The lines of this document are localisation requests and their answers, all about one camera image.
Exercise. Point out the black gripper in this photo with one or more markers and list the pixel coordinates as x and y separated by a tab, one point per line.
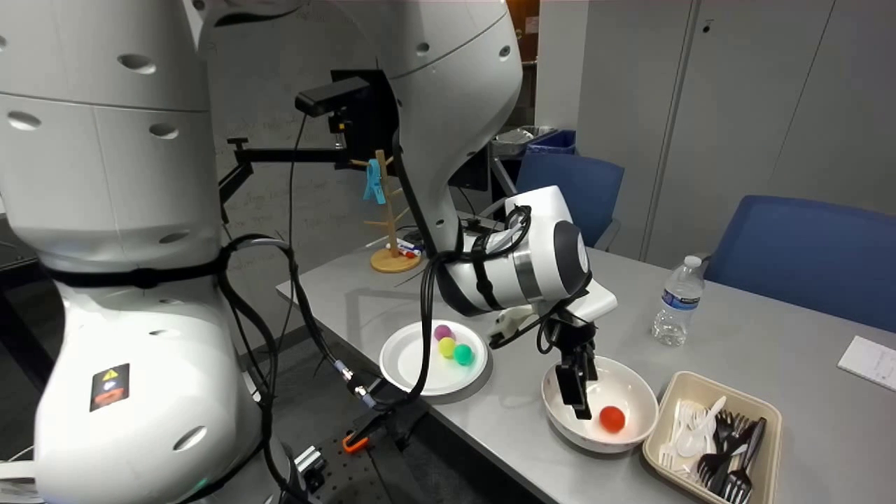
572	337

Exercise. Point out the red ball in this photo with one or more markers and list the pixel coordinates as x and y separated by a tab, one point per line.
613	421

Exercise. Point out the green ball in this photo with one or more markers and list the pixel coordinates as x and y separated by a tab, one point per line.
463	354

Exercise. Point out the yellow ball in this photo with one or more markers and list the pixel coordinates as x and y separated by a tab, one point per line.
447	348

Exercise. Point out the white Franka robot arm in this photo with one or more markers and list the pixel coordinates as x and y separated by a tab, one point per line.
121	187

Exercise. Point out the white bowl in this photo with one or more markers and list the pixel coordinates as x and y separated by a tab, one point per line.
571	415

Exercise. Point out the white foam plate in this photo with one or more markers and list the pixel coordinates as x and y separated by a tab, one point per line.
407	359

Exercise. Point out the plate with food back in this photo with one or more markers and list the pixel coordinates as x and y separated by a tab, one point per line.
393	256

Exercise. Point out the white plastic cutlery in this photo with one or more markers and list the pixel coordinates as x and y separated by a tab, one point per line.
688	429

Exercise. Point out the clear plastic water bottle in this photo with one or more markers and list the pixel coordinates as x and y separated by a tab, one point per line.
678	305

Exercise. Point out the purple ball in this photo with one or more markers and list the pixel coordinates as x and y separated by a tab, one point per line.
445	331

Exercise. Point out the black plastic forks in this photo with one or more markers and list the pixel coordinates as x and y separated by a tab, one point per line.
733	459

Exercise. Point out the beige cutlery tray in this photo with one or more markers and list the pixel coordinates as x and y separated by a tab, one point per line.
768	439

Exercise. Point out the blue office chair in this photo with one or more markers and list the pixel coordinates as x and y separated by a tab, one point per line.
813	253
593	193

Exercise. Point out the orange clamp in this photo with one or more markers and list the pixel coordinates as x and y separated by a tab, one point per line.
355	445

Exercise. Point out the blue bin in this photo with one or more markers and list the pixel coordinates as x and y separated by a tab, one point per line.
558	142

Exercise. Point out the white paper sheet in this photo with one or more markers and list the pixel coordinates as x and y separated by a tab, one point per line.
872	363

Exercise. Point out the white cabinet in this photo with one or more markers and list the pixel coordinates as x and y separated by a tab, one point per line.
747	103

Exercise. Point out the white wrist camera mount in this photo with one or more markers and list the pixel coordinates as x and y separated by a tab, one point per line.
599	302

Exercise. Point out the black camera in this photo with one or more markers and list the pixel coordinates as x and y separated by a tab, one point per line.
347	100

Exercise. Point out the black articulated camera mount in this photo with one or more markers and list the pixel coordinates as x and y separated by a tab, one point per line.
270	155

